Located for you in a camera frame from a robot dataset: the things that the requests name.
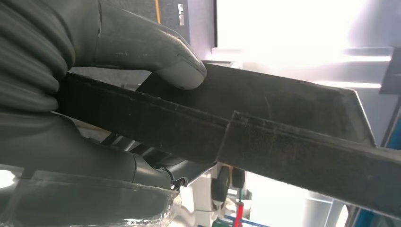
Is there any white wall switch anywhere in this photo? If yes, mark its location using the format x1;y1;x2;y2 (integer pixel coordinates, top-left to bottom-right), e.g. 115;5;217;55
177;3;185;27

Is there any red handled tool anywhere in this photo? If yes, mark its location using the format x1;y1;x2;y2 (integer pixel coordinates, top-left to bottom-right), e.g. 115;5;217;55
234;200;245;227

